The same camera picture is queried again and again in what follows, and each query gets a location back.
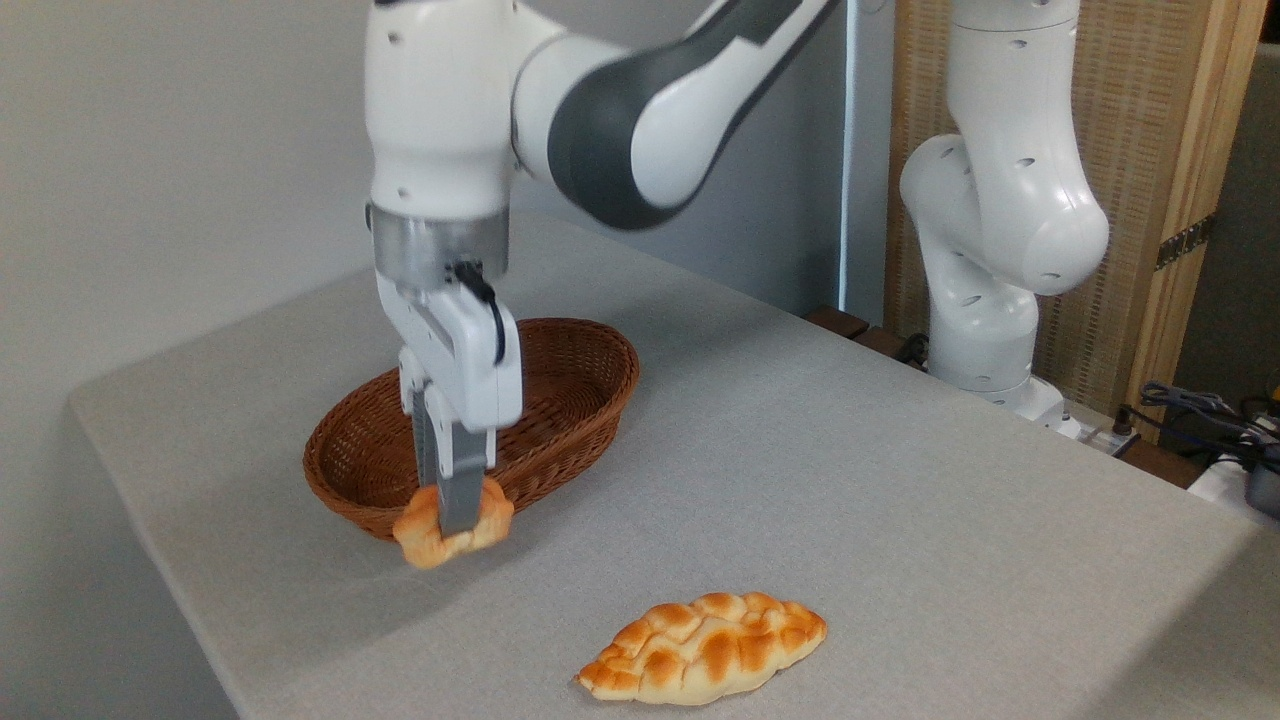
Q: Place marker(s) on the long braided bread loaf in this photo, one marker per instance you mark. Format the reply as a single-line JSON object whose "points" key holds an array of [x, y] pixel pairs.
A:
{"points": [[700, 650]]}

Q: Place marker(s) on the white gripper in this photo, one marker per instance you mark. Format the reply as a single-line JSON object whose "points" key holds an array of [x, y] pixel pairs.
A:
{"points": [[470, 360]]}

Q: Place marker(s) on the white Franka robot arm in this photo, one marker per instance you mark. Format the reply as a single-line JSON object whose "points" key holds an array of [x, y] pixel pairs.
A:
{"points": [[440, 120]]}

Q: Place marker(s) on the metal screen hinge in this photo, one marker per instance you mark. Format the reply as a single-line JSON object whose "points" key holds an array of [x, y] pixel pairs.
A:
{"points": [[1185, 242]]}

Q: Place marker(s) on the small round bread roll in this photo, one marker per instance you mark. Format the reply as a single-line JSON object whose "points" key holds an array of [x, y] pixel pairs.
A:
{"points": [[420, 540]]}

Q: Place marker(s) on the dark brown wooden plank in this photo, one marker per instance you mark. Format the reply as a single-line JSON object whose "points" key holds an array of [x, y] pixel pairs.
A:
{"points": [[850, 325]]}

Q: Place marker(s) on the brown wicker basket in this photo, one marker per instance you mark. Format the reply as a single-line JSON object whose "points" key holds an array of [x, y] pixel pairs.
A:
{"points": [[570, 420]]}

